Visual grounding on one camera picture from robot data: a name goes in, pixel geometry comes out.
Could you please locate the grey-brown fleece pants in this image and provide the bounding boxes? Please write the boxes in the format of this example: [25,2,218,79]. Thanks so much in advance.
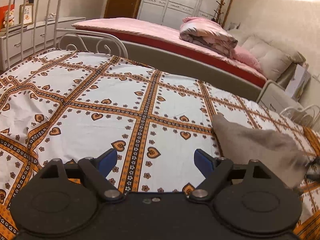
[212,114,310,188]

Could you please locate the white orange patterned bedsheet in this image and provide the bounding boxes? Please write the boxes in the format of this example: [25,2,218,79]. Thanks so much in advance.
[1,49,319,239]

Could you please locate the white metal headboard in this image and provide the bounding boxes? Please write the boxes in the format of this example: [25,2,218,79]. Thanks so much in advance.
[280,105,319,128]

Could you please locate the white cardboard box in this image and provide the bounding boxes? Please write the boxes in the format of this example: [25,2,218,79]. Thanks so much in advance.
[285,64,311,101]

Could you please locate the cream tufted cushion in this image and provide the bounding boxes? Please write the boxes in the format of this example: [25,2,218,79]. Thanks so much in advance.
[241,35,306,81]

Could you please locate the pink pillow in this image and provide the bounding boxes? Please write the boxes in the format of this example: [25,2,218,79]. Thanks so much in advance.
[233,46,262,73]

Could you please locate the white low drawer cabinet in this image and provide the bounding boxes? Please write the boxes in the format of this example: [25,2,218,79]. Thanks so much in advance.
[1,16,86,71]

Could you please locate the pink folded quilt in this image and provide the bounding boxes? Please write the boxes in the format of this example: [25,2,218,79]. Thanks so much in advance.
[180,17,238,58]

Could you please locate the wooden coat rack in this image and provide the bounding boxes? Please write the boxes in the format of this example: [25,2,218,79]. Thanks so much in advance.
[212,0,225,25]

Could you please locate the small framed picture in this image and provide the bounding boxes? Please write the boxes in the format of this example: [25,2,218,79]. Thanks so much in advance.
[20,3,34,25]

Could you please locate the red picture board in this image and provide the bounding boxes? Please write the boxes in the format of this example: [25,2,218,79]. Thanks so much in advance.
[0,4,15,31]

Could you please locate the white wardrobe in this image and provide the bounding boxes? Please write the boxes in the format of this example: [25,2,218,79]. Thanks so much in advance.
[137,0,232,30]

